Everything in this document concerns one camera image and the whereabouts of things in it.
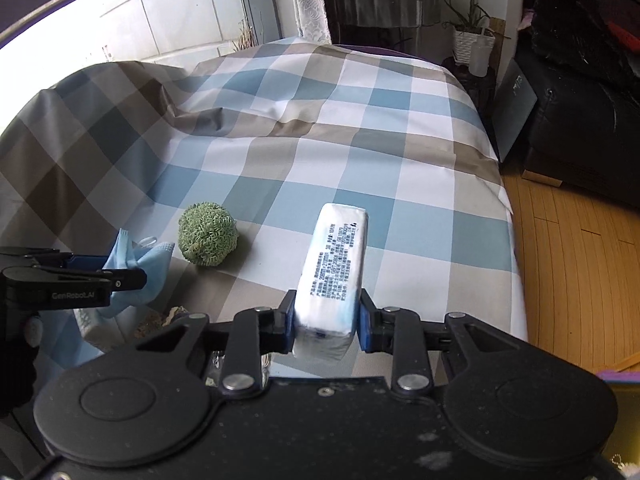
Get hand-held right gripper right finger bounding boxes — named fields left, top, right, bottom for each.
left=356, top=287, right=531, bottom=396

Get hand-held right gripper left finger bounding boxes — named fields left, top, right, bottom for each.
left=135, top=290, right=298, bottom=396

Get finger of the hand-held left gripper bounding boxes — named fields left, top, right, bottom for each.
left=0, top=246, right=113, bottom=273
left=0, top=266, right=148, bottom=292

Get blue face mask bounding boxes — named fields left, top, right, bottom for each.
left=95, top=228, right=177, bottom=318

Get snack wrapper packet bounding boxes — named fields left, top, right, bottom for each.
left=132, top=305, right=193, bottom=341

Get small white tissue pack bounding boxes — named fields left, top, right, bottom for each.
left=74, top=307, right=118, bottom=353
left=292, top=202, right=370, bottom=361

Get clear sachet of dried pieces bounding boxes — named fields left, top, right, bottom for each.
left=204, top=347, right=226, bottom=386

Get green mesh scrubber ball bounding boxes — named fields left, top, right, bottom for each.
left=178, top=202, right=241, bottom=267

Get gold tin tray teal rim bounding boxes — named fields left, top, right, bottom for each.
left=597, top=367, right=640, bottom=480

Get person's left hand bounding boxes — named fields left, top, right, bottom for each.
left=0, top=347, right=38, bottom=418

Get checked tablecloth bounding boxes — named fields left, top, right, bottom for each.
left=0, top=35, right=529, bottom=411

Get dark round stool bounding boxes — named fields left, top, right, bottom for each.
left=442, top=55, right=498, bottom=116

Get leaning glass panel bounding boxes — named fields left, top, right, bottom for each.
left=492, top=57, right=540, bottom=163

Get dry plant stems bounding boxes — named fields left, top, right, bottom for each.
left=232, top=17, right=258, bottom=53

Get white plastic bottle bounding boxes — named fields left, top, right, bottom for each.
left=470, top=30, right=493, bottom=78

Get potted plant in white pot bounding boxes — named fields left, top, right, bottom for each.
left=440, top=0, right=511, bottom=66

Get side table with grey cloth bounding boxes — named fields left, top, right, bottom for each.
left=317, top=0, right=458, bottom=56

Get black leather sofa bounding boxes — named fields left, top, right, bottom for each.
left=515, top=0, right=640, bottom=206

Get patterned grey curtain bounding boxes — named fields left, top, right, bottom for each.
left=290, top=0, right=332, bottom=43

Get red cushion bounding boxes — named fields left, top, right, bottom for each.
left=607, top=20, right=640, bottom=53

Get window with dark frame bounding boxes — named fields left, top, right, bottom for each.
left=0, top=0, right=281, bottom=86

